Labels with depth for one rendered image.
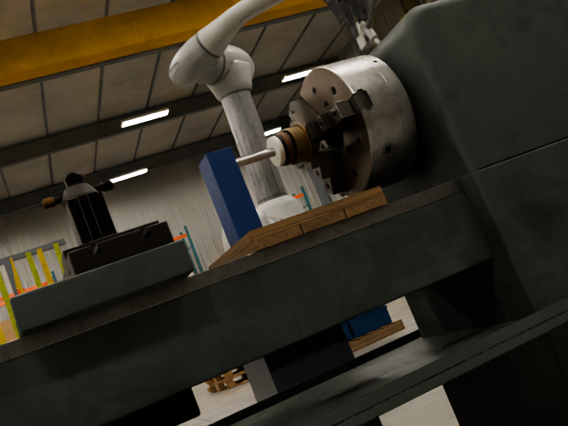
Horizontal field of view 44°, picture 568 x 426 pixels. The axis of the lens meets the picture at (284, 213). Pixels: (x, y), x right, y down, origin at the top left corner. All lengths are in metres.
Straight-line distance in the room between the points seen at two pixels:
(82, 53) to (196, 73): 10.40
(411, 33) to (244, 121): 0.86
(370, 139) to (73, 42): 11.33
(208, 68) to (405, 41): 0.82
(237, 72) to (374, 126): 0.89
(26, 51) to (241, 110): 10.44
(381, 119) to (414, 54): 0.16
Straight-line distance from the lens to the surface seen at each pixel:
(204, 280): 1.30
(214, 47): 2.20
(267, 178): 2.27
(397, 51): 1.65
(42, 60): 12.56
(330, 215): 1.39
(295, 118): 1.67
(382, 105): 1.55
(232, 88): 2.33
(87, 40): 12.74
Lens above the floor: 0.74
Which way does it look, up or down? 7 degrees up
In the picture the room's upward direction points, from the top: 22 degrees counter-clockwise
